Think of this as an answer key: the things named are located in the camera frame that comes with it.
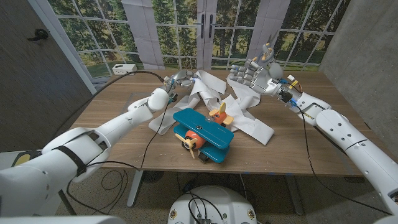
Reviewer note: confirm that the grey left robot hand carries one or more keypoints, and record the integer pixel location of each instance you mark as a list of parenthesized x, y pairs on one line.
[(183, 77)]

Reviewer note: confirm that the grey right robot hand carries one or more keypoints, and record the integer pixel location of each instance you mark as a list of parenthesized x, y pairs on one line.
[(264, 81)]

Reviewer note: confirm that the printed forest window backdrop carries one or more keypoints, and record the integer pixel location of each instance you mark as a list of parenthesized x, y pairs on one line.
[(217, 40)]

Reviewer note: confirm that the white power strip box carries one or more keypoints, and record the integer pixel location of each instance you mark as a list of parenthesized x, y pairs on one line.
[(124, 69)]

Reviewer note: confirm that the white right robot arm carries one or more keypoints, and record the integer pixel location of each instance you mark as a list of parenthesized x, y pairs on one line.
[(357, 137)]

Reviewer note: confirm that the white table leg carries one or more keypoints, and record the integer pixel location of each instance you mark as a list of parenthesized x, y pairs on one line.
[(293, 196), (135, 189)]

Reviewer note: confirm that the teal orange toy plane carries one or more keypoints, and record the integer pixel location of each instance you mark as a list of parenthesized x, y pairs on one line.
[(205, 129)]

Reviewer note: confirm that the black round floor object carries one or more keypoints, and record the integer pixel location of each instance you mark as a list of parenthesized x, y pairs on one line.
[(153, 176)]

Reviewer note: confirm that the yellow black floor object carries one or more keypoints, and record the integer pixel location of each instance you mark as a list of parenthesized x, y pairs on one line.
[(21, 160)]

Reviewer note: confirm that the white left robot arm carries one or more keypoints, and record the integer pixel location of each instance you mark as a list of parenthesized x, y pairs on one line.
[(118, 124)]

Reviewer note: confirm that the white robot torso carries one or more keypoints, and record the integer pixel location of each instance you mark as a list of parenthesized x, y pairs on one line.
[(214, 202)]

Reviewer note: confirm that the white receipt paper strip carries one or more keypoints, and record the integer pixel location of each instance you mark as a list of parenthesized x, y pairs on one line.
[(252, 127)]

